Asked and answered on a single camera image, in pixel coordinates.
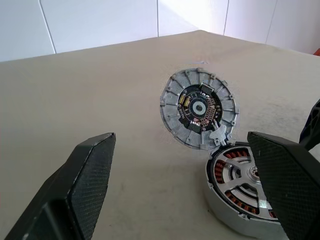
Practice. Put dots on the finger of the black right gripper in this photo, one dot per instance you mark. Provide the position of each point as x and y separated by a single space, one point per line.
313 125

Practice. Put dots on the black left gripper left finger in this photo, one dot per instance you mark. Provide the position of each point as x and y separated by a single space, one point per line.
82 190

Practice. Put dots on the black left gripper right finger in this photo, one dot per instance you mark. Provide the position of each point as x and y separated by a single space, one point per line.
287 187

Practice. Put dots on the silver spoked rotor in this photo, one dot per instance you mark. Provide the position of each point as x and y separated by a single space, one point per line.
233 172

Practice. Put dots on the silver round motor housing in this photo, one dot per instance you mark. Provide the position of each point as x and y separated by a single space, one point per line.
220 207

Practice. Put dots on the round grey motor lid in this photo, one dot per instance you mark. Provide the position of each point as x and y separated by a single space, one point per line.
175 95

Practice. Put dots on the orange cloth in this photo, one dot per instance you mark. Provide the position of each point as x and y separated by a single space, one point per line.
317 53

